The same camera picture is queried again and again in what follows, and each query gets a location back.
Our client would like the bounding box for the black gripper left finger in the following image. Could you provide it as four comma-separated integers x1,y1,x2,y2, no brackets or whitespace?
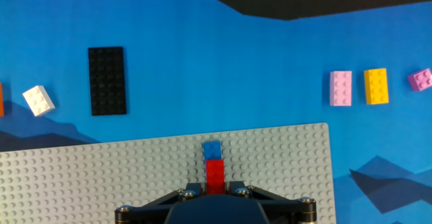
114,182,207,224

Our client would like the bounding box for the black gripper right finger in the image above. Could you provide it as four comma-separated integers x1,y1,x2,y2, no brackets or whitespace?
226,180,317,224

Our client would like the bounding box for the red Lego brick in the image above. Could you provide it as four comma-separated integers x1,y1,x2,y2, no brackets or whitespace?
205,159,226,196

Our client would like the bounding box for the long blue Lego brick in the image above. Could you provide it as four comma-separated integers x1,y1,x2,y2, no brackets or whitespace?
202,140,223,161

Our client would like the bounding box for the grey Lego baseplate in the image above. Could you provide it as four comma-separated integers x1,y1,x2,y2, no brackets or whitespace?
0,122,338,224

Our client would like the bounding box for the light pink Lego brick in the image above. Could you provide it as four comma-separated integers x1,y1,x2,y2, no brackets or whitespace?
329,70,353,107

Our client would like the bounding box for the black Lego plate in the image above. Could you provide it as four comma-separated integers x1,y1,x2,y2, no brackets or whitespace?
87,46,128,117

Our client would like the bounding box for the yellow Lego brick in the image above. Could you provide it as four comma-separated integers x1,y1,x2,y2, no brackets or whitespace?
363,67,389,105

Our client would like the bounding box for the white Lego brick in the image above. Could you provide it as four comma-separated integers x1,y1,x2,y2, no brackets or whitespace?
22,84,56,117

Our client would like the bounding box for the small magenta Lego brick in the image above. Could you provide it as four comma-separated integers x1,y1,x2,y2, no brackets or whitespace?
407,67,432,92

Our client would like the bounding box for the blue mountain print tablecloth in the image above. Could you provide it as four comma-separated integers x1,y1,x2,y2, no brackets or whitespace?
0,0,432,224

